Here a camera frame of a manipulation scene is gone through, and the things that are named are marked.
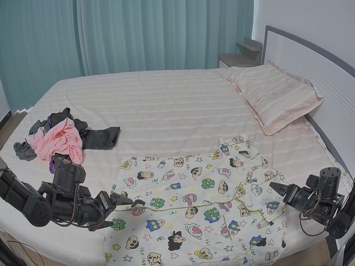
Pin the bed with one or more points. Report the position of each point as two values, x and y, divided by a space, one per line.
172 109

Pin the purple garment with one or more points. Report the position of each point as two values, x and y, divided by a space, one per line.
50 167

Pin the black garment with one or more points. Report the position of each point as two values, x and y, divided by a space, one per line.
102 138

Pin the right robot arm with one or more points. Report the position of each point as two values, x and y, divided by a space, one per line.
330 184

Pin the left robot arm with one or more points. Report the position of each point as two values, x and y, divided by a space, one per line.
33 204

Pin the blue-green curtain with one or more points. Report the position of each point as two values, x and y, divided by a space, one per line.
36 37
166 23

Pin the grey white bedside table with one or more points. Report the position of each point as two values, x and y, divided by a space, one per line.
241 57

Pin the white printed pyjama top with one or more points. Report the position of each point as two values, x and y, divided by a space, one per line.
180 204

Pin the pink garment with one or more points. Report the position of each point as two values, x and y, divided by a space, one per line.
61 140

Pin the pale pink striped pillow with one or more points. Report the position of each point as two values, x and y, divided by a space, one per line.
277 98

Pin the grey garment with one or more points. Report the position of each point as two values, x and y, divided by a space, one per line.
25 150

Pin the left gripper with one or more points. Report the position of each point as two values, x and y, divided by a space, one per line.
94 212

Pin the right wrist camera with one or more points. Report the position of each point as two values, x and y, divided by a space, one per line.
312 181

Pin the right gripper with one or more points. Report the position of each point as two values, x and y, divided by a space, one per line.
296 197

